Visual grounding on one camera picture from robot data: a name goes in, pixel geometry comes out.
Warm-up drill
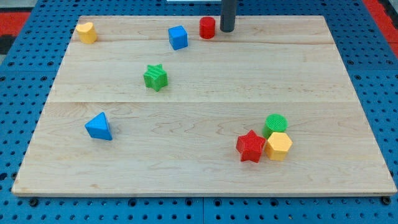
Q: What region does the wooden board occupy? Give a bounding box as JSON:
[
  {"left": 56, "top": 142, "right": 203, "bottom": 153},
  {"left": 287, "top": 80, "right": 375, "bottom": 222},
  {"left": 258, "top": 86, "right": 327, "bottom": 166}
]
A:
[{"left": 12, "top": 16, "right": 397, "bottom": 197}]

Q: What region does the red star block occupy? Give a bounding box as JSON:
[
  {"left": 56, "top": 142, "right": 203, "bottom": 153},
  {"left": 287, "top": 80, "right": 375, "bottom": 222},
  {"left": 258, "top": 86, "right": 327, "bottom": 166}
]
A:
[{"left": 236, "top": 130, "right": 267, "bottom": 163}]

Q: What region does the blue cube block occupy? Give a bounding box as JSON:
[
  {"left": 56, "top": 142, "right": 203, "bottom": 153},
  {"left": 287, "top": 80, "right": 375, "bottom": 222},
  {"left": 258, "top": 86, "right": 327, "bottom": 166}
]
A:
[{"left": 168, "top": 26, "right": 188, "bottom": 50}]

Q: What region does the green cylinder block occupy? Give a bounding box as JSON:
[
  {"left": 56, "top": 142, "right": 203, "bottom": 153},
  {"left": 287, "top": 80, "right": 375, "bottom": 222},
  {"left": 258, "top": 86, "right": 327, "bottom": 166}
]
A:
[{"left": 262, "top": 113, "right": 289, "bottom": 138}]

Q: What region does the yellow hexagon block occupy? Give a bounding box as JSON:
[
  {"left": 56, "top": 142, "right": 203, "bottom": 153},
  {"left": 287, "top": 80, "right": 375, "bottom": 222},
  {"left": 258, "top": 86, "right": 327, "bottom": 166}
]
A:
[{"left": 264, "top": 132, "right": 293, "bottom": 161}]

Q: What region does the green star block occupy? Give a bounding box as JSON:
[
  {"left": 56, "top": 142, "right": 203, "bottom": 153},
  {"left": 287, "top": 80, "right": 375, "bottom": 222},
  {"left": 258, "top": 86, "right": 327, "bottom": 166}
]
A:
[{"left": 144, "top": 64, "right": 168, "bottom": 91}]

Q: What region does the blue triangle block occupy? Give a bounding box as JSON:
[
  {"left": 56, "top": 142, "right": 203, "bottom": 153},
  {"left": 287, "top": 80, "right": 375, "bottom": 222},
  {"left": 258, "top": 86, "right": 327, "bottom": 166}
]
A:
[{"left": 85, "top": 112, "right": 113, "bottom": 141}]

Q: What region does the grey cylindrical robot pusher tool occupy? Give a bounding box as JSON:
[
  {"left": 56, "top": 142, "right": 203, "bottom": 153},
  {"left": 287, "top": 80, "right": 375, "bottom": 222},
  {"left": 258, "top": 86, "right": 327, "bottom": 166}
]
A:
[{"left": 220, "top": 0, "right": 238, "bottom": 32}]

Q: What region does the red cylinder block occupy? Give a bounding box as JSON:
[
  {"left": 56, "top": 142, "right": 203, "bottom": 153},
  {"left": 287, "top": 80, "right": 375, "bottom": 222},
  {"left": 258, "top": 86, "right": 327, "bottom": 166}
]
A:
[{"left": 199, "top": 16, "right": 216, "bottom": 39}]

